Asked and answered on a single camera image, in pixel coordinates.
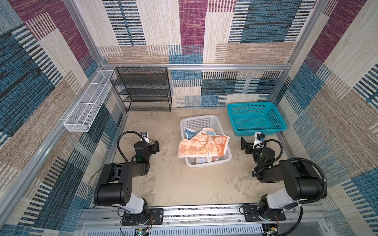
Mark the orange bunny pattern towel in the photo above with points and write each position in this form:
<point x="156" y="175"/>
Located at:
<point x="203" y="145"/>

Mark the white plastic laundry basket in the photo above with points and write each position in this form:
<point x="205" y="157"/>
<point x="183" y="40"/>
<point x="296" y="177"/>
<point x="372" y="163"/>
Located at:
<point x="211" y="125"/>

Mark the white wire mesh tray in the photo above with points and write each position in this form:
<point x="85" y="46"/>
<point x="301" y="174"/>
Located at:
<point x="85" y="111"/>

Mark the black wire shelf rack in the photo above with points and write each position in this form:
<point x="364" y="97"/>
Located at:
<point x="143" y="88"/>

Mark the teal plastic basket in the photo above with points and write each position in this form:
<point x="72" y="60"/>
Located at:
<point x="249" y="118"/>

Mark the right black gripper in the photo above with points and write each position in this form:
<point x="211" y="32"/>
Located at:
<point x="247" y="146"/>

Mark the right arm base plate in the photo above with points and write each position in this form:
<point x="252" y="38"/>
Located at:
<point x="255" y="213"/>

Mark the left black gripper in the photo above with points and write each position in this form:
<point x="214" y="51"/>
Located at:
<point x="153" y="147"/>

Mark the blue bunny pattern towel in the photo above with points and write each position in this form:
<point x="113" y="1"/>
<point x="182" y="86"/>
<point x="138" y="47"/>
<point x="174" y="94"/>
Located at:
<point x="189" y="133"/>

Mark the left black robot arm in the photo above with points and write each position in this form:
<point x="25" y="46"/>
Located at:
<point x="114" y="187"/>

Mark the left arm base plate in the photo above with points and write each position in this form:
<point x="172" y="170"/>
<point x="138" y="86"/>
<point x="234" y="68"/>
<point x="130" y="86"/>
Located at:
<point x="153" y="216"/>

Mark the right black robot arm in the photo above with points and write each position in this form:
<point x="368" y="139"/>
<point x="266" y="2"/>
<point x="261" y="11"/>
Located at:
<point x="304" y="181"/>

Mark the aluminium mounting rail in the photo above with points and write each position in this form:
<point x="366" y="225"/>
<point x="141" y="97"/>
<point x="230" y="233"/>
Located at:
<point x="194" y="220"/>

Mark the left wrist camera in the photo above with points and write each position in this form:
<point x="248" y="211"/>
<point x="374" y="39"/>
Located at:
<point x="144" y="134"/>

